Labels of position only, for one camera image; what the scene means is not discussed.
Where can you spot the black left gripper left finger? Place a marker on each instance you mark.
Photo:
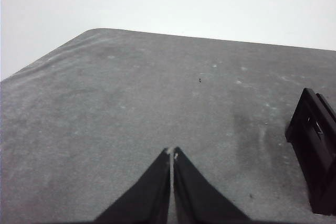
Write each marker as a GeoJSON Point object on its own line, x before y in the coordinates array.
{"type": "Point", "coordinates": [147, 200]}

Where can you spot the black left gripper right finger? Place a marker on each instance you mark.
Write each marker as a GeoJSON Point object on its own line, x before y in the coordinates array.
{"type": "Point", "coordinates": [199, 200]}

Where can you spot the black plate rack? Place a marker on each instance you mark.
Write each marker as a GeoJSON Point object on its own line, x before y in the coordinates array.
{"type": "Point", "coordinates": [315, 169]}

